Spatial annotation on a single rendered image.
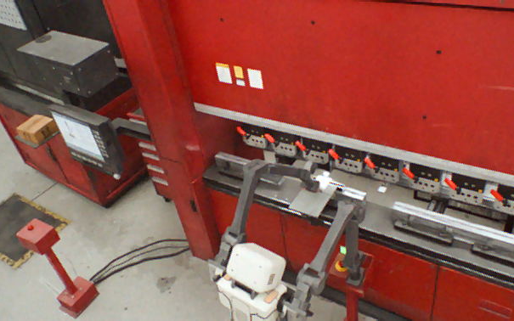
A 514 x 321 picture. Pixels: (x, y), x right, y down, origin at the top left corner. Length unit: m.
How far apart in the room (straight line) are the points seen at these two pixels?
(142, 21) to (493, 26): 1.63
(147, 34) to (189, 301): 1.99
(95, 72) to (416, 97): 1.59
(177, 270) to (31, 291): 1.18
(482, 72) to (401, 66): 0.32
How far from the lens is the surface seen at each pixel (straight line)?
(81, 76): 2.65
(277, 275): 2.12
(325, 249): 2.14
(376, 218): 2.88
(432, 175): 2.54
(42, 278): 4.41
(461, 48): 2.14
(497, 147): 2.36
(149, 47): 2.73
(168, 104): 2.89
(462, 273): 2.83
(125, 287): 4.01
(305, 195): 2.84
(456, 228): 2.77
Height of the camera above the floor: 2.98
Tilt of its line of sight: 39 degrees down
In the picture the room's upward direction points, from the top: 11 degrees counter-clockwise
